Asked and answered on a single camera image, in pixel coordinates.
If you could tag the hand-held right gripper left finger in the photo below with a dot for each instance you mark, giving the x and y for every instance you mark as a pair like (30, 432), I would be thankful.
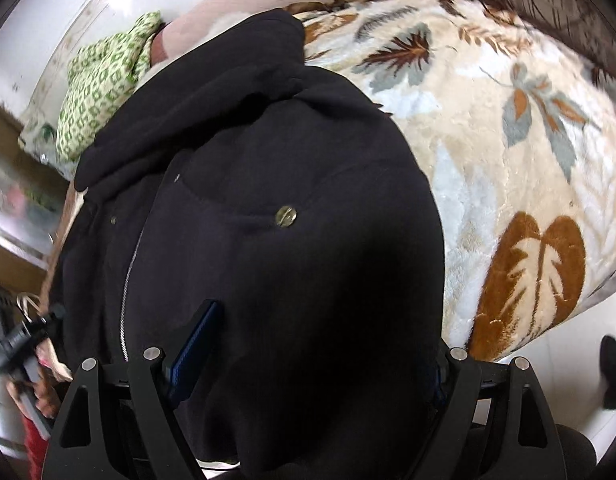
(197, 345)

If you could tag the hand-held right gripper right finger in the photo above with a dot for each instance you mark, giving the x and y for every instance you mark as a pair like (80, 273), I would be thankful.
(460, 377)

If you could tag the black coat with fur collar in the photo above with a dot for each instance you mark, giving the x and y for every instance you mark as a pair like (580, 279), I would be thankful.
(268, 210)

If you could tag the person's left forearm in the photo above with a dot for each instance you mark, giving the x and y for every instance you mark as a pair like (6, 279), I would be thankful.
(32, 445)

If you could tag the person's left hand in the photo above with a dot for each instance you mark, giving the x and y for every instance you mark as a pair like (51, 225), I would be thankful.
(43, 395)

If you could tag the stained glass door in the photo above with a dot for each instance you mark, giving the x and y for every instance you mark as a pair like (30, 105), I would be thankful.
(12, 195)

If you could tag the black shoe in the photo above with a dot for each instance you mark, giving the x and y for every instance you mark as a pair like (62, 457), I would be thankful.
(615, 370)

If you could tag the floral patterned paper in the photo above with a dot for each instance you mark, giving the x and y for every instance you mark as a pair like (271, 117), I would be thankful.
(35, 135)

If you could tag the leaf print blanket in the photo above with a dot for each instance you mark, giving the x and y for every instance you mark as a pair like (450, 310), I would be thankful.
(513, 160)

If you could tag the green checked cloth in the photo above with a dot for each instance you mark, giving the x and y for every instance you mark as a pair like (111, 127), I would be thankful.
(102, 80)

